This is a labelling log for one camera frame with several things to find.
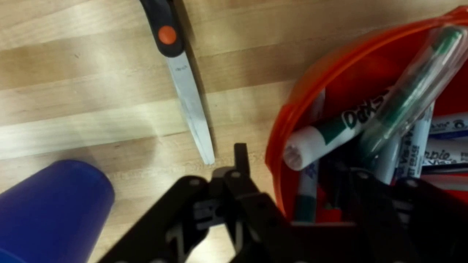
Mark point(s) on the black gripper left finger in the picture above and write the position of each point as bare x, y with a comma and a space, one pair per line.
242, 195

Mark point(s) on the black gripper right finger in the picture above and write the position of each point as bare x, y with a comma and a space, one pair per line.
414, 220

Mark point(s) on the blue plastic cup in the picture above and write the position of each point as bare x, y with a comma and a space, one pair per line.
49, 210

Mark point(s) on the blue-grey marker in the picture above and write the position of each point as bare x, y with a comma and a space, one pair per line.
388, 163

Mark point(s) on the green and white marker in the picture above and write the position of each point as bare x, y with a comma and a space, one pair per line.
308, 195

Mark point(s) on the white marker blue print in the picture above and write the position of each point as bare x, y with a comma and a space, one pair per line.
414, 151
451, 125

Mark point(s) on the orange plastic bowl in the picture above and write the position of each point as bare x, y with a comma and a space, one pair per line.
351, 68

